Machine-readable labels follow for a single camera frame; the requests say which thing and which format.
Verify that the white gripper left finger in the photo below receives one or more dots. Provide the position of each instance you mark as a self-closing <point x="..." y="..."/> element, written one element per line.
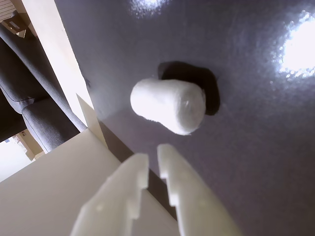
<point x="115" y="196"/>

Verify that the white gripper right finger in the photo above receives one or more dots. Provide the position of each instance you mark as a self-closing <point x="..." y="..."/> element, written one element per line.
<point x="192" y="194"/>

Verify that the white gauze roll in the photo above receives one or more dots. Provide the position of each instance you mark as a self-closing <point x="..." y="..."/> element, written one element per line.
<point x="167" y="105"/>

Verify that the black table mat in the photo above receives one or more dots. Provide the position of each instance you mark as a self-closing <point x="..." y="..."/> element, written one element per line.
<point x="246" y="152"/>

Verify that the grey fabric sofa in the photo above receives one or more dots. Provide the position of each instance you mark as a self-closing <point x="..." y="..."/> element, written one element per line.
<point x="39" y="115"/>

